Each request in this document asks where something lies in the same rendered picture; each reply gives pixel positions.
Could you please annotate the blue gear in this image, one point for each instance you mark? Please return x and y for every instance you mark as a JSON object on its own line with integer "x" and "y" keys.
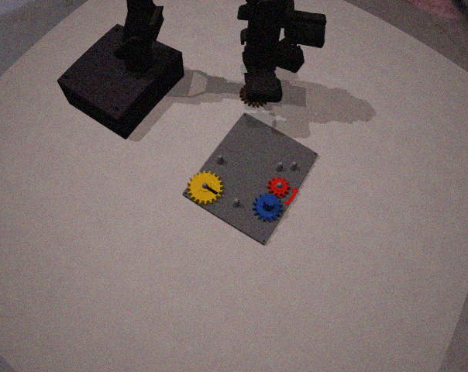
{"x": 267, "y": 207}

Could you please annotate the brown gear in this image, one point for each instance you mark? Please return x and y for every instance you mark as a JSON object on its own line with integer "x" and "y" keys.
{"x": 243, "y": 96}

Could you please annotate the yellow gear with black stripe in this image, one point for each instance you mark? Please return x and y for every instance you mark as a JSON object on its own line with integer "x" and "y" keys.
{"x": 211, "y": 193}

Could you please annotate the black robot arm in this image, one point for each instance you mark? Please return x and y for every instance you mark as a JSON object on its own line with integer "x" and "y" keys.
{"x": 265, "y": 20}

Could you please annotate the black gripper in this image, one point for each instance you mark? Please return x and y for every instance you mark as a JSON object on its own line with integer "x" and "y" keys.
{"x": 261, "y": 85}

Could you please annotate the red gear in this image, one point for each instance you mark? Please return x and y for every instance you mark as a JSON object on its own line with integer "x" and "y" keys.
{"x": 278, "y": 191}

